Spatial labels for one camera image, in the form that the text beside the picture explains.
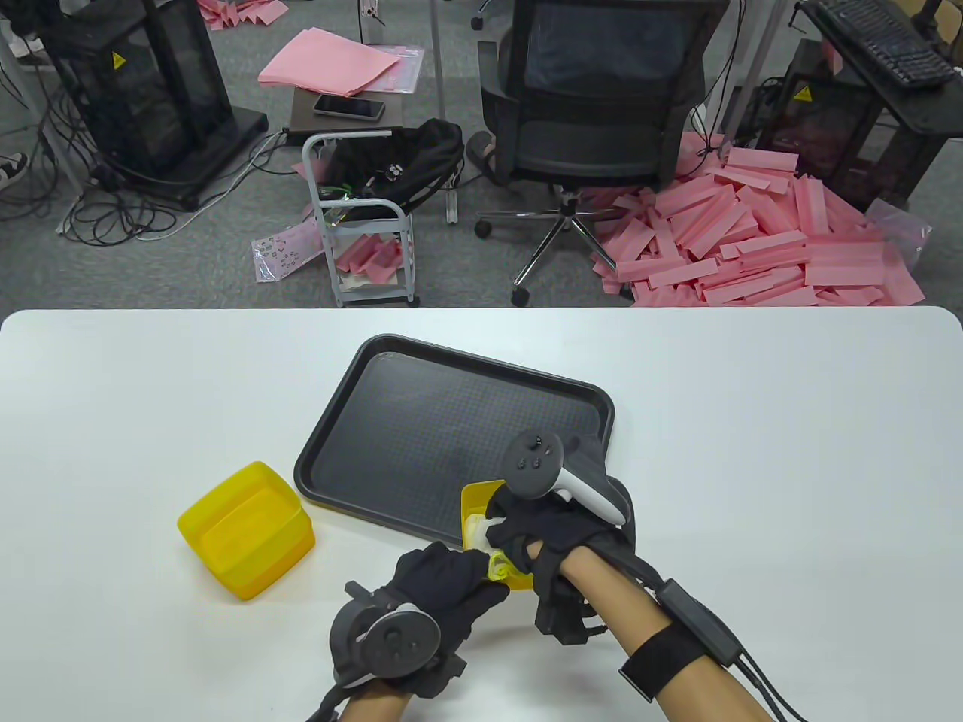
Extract person's right hand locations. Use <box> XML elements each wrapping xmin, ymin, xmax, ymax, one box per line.
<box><xmin>485</xmin><ymin>481</ymin><xmax>640</xmax><ymax>648</ymax></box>

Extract person's left hand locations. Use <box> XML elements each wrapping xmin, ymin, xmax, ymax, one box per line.
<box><xmin>369</xmin><ymin>541</ymin><xmax>511</xmax><ymax>702</ymax></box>

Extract white yellow-edged dish cloth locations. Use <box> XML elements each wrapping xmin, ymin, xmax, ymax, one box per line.
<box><xmin>465</xmin><ymin>511</ymin><xmax>514</xmax><ymax>581</ymax></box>

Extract amber yellow plastic food container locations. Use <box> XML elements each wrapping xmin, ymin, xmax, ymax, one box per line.
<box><xmin>226</xmin><ymin>511</ymin><xmax>317</xmax><ymax>601</ymax></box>
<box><xmin>460</xmin><ymin>480</ymin><xmax>536</xmax><ymax>592</ymax></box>

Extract lemon yellow plastic food container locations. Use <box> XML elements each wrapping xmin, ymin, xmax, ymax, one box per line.
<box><xmin>178</xmin><ymin>461</ymin><xmax>305</xmax><ymax>591</ymax></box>

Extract person's right forearm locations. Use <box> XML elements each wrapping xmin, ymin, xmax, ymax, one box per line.
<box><xmin>560</xmin><ymin>545</ymin><xmax>776</xmax><ymax>722</ymax></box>

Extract person's left forearm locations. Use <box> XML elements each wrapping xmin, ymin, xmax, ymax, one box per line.
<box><xmin>339</xmin><ymin>696</ymin><xmax>415</xmax><ymax>722</ymax></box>

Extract black handheld controller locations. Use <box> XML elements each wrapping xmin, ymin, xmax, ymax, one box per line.
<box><xmin>330</xmin><ymin>583</ymin><xmax>441</xmax><ymax>689</ymax></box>
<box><xmin>503</xmin><ymin>429</ymin><xmax>627</xmax><ymax>527</ymax></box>

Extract black plastic tray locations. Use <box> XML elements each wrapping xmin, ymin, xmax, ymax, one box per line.
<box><xmin>293</xmin><ymin>333</ymin><xmax>616</xmax><ymax>546</ymax></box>

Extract white rolling cart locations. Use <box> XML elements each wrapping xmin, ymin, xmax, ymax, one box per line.
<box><xmin>302</xmin><ymin>129</ymin><xmax>421</xmax><ymax>308</ymax></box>

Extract pink foam bundle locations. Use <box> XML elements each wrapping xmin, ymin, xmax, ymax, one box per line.
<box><xmin>335</xmin><ymin>233</ymin><xmax>403</xmax><ymax>275</ymax></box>

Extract pile of pink foam strips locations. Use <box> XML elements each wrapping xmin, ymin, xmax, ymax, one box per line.
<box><xmin>583</xmin><ymin>134</ymin><xmax>926</xmax><ymax>308</ymax></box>

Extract pink patterned plastic bag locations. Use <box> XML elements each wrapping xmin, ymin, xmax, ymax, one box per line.
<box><xmin>251</xmin><ymin>220</ymin><xmax>326</xmax><ymax>284</ymax></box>

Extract black mesh office chair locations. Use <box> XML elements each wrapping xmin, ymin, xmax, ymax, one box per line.
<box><xmin>474</xmin><ymin>0</ymin><xmax>732</xmax><ymax>308</ymax></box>

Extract black backpack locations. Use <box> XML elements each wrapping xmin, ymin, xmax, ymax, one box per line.
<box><xmin>324</xmin><ymin>118</ymin><xmax>466</xmax><ymax>223</ymax></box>

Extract crumpled clear plastic bag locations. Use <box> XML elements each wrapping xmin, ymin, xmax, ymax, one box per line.
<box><xmin>865</xmin><ymin>197</ymin><xmax>934</xmax><ymax>273</ymax></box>

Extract black smartphone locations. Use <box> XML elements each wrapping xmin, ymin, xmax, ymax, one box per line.
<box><xmin>313</xmin><ymin>94</ymin><xmax>386</xmax><ymax>122</ymax></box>

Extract small brown side table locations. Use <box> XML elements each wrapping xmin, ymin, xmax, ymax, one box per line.
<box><xmin>290</xmin><ymin>89</ymin><xmax>396</xmax><ymax>147</ymax></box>

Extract clear flat plastic bag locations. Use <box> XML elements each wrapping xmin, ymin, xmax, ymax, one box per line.
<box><xmin>360</xmin><ymin>44</ymin><xmax>427</xmax><ymax>95</ymax></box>

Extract black mesh computer cabinet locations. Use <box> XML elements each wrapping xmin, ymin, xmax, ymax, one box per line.
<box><xmin>39</xmin><ymin>0</ymin><xmax>269</xmax><ymax>211</ymax></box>
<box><xmin>756</xmin><ymin>38</ymin><xmax>941</xmax><ymax>215</ymax></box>

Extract stack of pink sheets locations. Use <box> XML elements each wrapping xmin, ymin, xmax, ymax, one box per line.
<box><xmin>258</xmin><ymin>28</ymin><xmax>403</xmax><ymax>99</ymax></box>

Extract black keyboard shelf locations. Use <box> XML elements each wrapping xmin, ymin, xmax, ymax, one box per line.
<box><xmin>796</xmin><ymin>0</ymin><xmax>963</xmax><ymax>140</ymax></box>

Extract black keyboard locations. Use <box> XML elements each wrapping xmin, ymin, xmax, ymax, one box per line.
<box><xmin>809</xmin><ymin>0</ymin><xmax>956</xmax><ymax>91</ymax></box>

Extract scattered pink foam pieces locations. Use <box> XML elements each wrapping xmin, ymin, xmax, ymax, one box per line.
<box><xmin>197</xmin><ymin>0</ymin><xmax>290</xmax><ymax>31</ymax></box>

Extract thin black cable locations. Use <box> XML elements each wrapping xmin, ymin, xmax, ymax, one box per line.
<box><xmin>734</xmin><ymin>653</ymin><xmax>812</xmax><ymax>722</ymax></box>

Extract tangle of black cables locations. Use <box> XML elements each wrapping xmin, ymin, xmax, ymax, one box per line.
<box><xmin>0</xmin><ymin>15</ymin><xmax>181</xmax><ymax>245</ymax></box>

